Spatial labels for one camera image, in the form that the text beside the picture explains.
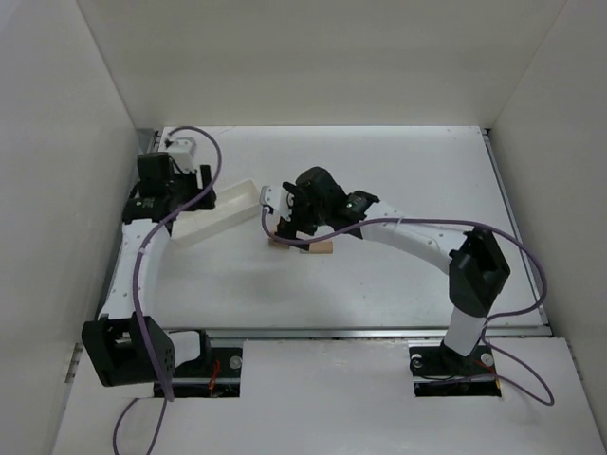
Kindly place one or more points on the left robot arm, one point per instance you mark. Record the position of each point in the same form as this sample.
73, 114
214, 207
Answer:
124, 343

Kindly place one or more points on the right aluminium rail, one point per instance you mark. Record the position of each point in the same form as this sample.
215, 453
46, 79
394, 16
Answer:
534, 270

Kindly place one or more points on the front aluminium rail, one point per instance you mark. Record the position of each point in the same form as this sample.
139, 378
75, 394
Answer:
372, 332

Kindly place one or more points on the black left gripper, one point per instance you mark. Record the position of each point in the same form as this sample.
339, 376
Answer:
198, 188

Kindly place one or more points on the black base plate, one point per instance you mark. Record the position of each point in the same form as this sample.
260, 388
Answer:
224, 364
427, 365

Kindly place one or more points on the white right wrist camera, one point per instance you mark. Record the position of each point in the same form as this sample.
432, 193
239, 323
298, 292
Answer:
277, 199

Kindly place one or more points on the dark striped wood block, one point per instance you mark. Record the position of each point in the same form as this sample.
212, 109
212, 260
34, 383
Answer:
278, 245

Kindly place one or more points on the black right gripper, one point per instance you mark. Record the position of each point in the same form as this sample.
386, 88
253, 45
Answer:
294, 214

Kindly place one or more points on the white plastic tray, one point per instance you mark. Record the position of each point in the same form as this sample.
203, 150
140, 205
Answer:
234, 206

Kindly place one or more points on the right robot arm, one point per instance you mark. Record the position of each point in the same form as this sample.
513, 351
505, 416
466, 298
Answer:
472, 260

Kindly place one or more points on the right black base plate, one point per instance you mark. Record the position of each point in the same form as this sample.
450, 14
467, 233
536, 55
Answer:
427, 365

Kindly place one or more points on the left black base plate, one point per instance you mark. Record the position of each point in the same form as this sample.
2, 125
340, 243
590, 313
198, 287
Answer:
224, 364

